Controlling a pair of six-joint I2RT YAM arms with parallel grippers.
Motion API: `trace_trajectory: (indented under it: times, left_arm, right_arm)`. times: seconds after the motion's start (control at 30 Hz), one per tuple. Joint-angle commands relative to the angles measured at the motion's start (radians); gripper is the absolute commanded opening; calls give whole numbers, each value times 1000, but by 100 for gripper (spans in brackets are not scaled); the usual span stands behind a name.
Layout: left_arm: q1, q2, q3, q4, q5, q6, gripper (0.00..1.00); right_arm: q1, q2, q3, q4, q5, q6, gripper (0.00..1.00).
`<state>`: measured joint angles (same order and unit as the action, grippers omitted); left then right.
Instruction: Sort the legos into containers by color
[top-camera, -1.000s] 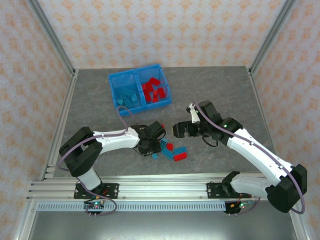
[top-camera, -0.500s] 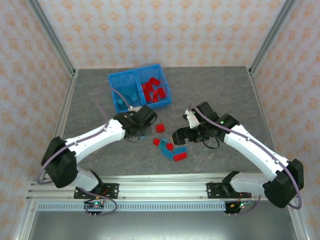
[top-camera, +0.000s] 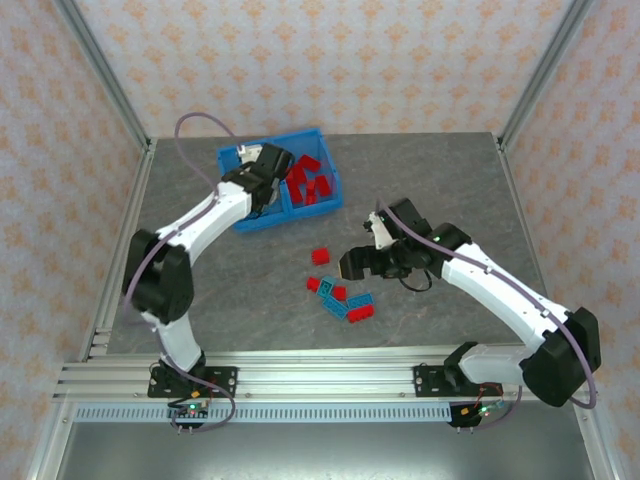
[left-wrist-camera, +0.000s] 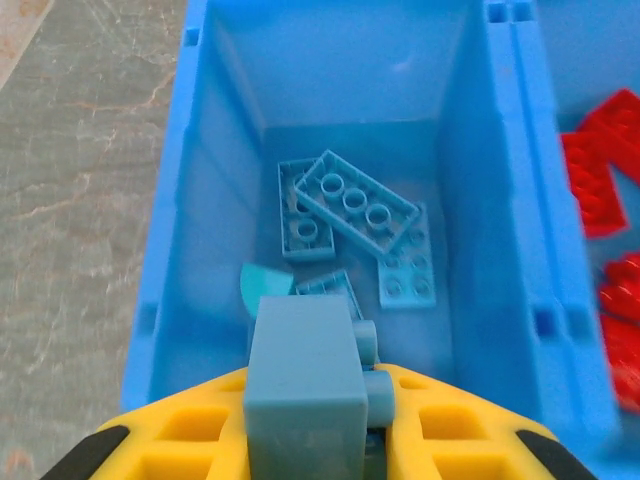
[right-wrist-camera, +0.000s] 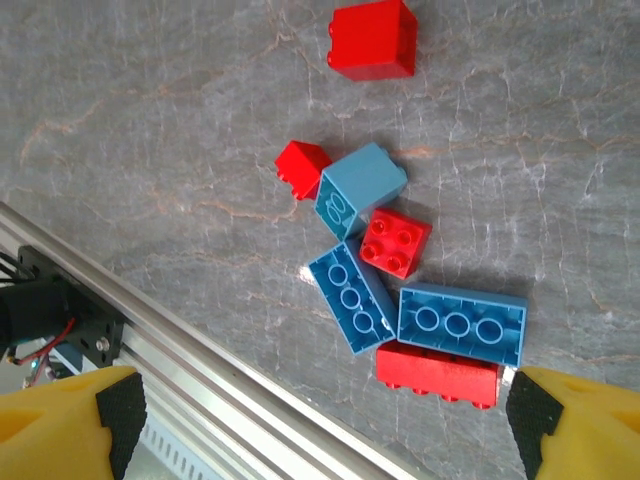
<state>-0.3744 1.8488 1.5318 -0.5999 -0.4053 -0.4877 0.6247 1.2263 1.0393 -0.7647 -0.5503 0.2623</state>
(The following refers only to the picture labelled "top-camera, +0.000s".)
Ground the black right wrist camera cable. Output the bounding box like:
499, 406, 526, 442
398, 269, 434, 294

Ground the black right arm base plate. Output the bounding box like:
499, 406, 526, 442
412, 363, 484, 400

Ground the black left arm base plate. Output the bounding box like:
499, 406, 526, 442
147, 365, 240, 400

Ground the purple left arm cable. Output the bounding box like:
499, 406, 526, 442
122, 112, 239, 431

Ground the blue two-compartment plastic bin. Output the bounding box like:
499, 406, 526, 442
215, 128, 345, 235

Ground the wide aluminium extrusion rail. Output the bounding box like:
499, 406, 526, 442
52, 349, 556, 402

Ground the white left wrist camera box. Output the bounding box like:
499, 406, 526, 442
235, 143, 265, 164

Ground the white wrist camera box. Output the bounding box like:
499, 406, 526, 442
363, 209, 396, 251
235, 143, 265, 164

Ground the aluminium side rail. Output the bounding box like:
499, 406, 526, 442
497, 142, 551, 351
79, 139, 159, 362

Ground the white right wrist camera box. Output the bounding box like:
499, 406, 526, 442
363, 209, 396, 251

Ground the aluminium frame post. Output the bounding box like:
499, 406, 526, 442
53, 0, 154, 151
497, 0, 596, 151

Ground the slotted grey cable duct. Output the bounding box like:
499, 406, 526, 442
73, 404, 454, 425

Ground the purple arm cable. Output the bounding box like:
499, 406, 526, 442
122, 112, 239, 431
375, 198, 600, 432

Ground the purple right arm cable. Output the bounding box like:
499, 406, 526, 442
375, 198, 600, 432

